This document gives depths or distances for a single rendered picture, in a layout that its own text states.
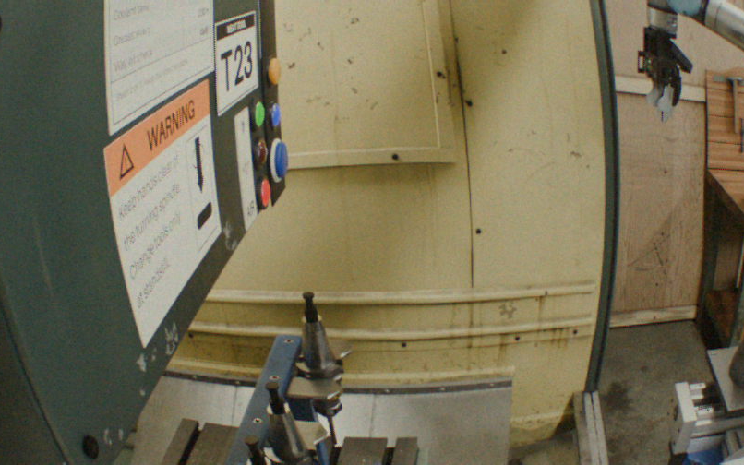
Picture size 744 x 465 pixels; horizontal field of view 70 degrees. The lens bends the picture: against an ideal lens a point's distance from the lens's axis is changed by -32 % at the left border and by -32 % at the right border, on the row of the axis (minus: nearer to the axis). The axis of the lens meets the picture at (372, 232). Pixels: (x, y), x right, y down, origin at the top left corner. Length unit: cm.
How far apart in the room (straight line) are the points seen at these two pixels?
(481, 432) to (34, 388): 131
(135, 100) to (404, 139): 102
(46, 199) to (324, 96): 109
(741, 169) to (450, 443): 226
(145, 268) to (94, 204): 7
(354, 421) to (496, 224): 51
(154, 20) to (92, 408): 21
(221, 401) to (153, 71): 132
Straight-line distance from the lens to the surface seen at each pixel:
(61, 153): 28
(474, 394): 155
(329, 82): 132
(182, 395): 167
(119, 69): 33
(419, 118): 131
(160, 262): 37
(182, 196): 41
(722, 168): 322
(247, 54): 53
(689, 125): 318
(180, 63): 40
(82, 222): 29
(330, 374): 97
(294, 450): 80
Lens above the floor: 174
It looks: 22 degrees down
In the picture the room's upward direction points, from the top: 5 degrees counter-clockwise
